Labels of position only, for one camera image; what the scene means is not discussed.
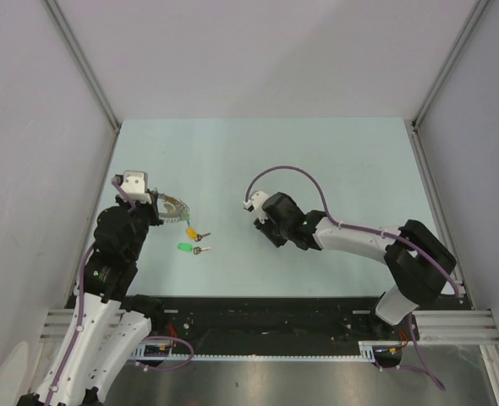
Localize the metal disc keyring holder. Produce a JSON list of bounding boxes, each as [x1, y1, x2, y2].
[[157, 195, 189, 222]]

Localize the green key tag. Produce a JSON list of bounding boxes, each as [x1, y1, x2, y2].
[[178, 243, 194, 252]]

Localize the yellow key tag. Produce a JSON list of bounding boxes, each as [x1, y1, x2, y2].
[[185, 227, 199, 241]]

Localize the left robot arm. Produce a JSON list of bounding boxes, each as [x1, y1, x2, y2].
[[18, 188, 167, 405]]

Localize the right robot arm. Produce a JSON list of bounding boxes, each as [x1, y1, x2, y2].
[[244, 191, 458, 339]]

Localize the silver key with yellow tag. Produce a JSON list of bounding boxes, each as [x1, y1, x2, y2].
[[195, 233, 210, 242]]

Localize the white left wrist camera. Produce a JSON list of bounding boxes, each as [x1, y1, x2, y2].
[[112, 170, 151, 204]]

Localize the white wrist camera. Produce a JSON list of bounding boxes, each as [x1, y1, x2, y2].
[[112, 170, 151, 204], [244, 191, 270, 224]]

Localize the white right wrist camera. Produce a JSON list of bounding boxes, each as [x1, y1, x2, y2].
[[244, 191, 270, 224]]

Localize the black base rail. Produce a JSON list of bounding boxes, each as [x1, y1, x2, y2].
[[150, 296, 466, 353]]

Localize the grey slotted cable duct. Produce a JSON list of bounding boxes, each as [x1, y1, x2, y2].
[[129, 342, 407, 364]]

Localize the aluminium frame left post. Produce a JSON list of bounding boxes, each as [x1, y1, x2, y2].
[[41, 0, 121, 134]]

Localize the aluminium frame post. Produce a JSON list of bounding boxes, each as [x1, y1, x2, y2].
[[411, 0, 493, 130], [41, 0, 121, 134]]

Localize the aluminium frame right post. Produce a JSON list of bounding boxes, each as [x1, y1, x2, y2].
[[411, 0, 493, 130]]

